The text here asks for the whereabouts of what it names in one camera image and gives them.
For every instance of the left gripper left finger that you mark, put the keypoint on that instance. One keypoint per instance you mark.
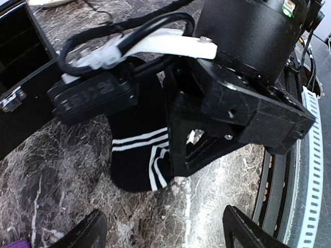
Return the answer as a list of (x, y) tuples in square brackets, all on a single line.
[(90, 232)]

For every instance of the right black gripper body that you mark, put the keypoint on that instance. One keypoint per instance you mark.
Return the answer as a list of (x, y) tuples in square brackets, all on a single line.
[(205, 96)]

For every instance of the black display case box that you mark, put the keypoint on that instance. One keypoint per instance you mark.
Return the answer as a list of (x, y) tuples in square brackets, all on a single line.
[(29, 69)]

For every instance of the purple orange striped sock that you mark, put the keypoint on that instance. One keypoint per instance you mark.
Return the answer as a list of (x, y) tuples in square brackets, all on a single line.
[(17, 244)]

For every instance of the black sock white stripes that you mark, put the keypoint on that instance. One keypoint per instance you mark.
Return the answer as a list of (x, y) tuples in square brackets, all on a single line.
[(140, 159)]

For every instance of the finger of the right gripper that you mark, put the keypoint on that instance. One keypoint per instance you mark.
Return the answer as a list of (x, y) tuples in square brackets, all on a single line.
[(195, 140)]

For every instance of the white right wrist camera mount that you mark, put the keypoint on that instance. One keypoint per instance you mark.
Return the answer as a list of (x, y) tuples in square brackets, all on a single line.
[(166, 41)]

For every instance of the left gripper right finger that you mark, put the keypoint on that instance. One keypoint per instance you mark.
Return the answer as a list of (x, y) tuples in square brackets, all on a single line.
[(237, 225)]

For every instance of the white slotted cable duct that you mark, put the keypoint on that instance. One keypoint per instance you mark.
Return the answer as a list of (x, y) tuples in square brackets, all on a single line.
[(315, 173)]

